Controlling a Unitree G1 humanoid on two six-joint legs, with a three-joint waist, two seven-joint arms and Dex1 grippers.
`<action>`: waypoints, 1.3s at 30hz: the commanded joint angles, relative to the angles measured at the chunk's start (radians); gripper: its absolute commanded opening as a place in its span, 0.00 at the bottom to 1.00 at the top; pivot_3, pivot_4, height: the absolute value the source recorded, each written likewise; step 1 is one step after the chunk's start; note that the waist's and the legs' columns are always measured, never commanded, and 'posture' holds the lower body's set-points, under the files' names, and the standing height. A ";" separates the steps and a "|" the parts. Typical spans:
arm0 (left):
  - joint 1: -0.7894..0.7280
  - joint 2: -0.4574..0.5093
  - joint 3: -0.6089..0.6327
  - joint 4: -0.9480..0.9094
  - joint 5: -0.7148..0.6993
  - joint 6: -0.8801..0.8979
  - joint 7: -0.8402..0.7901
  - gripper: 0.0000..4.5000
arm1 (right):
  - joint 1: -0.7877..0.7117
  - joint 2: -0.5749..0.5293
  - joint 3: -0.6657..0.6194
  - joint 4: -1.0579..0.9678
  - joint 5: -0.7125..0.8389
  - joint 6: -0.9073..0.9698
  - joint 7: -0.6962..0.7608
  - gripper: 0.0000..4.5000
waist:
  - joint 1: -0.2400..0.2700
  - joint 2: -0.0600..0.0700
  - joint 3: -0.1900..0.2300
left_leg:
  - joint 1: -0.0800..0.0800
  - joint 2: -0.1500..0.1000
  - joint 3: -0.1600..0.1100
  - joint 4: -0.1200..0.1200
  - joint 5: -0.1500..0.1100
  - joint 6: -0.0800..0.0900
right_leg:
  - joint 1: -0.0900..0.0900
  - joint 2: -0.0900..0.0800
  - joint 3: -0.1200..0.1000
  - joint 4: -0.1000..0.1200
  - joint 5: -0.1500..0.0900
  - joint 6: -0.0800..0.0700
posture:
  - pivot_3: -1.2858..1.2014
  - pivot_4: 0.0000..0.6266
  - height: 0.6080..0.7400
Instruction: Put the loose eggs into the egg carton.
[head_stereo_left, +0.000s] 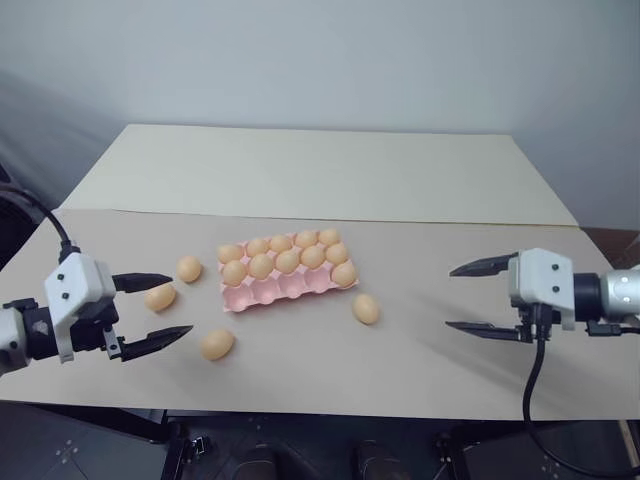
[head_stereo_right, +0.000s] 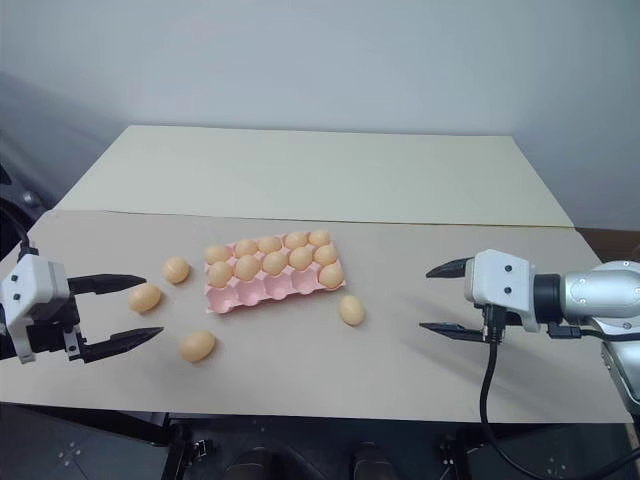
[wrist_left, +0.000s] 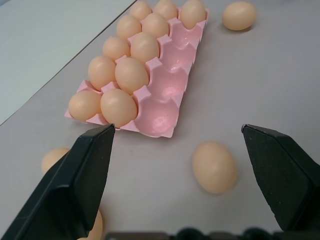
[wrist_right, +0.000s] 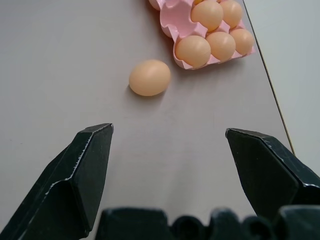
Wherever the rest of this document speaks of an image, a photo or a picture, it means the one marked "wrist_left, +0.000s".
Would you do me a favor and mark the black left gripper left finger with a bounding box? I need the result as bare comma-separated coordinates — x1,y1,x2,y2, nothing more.
0,123,117,240

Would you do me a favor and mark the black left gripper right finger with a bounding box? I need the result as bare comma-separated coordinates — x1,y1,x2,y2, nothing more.
240,123,320,232

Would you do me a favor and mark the pink plastic egg tray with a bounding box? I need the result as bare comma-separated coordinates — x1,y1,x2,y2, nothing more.
64,7,210,139

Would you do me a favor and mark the beige egg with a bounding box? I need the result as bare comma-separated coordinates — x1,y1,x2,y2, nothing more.
141,12,170,38
130,32,161,63
100,88,138,128
192,141,238,195
180,0,207,29
41,147,71,175
222,1,257,31
87,55,117,90
116,15,143,41
128,0,153,21
102,36,132,60
114,57,150,96
68,90,102,119
152,0,178,21
87,209,104,240

